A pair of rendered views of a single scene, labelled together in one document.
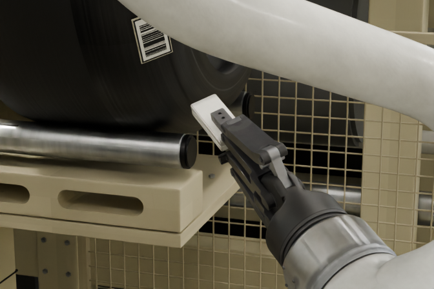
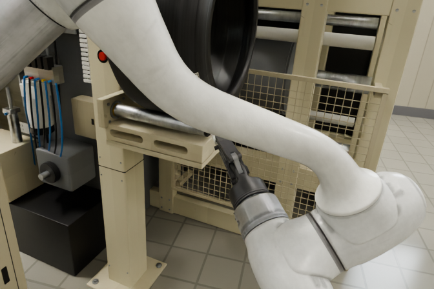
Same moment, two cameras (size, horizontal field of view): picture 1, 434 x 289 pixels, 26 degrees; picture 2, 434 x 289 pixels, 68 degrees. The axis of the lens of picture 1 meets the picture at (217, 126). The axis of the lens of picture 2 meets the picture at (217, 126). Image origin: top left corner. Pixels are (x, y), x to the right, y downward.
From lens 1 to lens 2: 0.27 m
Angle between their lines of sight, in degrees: 9
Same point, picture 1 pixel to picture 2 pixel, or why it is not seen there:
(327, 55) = (259, 136)
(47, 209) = (149, 146)
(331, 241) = (256, 208)
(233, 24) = (208, 119)
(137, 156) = (186, 129)
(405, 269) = (289, 233)
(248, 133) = (226, 143)
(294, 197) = (243, 179)
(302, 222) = (245, 193)
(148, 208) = (189, 151)
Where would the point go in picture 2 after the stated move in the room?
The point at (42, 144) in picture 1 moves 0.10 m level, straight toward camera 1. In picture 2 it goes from (148, 120) to (145, 132)
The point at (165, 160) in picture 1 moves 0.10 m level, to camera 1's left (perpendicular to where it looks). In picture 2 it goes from (197, 132) to (165, 129)
